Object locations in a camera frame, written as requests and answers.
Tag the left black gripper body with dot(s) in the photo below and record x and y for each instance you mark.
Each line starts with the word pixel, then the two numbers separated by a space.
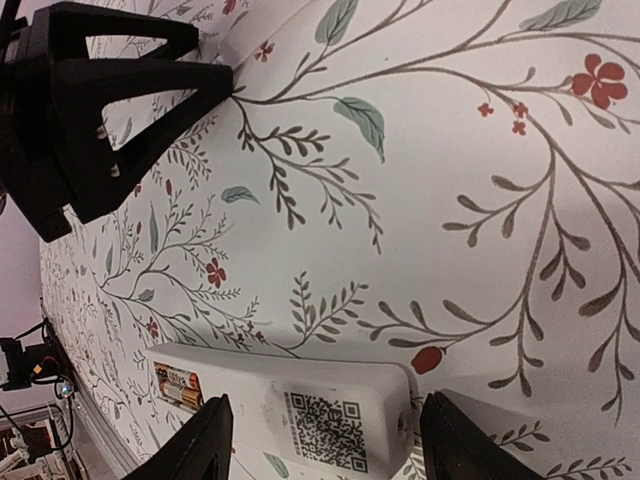
pixel 31 174

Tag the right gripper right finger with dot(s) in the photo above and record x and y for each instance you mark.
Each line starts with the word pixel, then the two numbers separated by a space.
pixel 454 448

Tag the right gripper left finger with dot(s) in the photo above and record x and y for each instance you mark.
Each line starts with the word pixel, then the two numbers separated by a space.
pixel 200 450

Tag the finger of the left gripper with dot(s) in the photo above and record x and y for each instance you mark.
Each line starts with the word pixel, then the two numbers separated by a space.
pixel 114 118
pixel 68 24

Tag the AAA battery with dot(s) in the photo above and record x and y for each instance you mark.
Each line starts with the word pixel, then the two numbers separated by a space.
pixel 184 395
pixel 177 376

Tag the white remote control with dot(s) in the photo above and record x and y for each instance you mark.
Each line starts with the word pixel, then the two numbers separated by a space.
pixel 344 418

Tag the floral patterned table mat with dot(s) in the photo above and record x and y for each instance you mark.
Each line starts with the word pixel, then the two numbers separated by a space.
pixel 448 186

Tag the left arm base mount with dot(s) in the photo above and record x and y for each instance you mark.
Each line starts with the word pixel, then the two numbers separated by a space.
pixel 36 358

